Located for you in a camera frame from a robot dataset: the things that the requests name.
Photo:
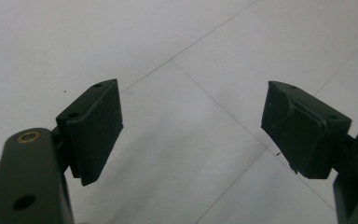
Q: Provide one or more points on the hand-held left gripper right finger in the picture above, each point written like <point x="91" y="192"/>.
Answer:
<point x="304" y="133"/>

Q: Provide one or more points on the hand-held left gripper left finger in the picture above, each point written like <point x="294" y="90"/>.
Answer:
<point x="93" y="133"/>

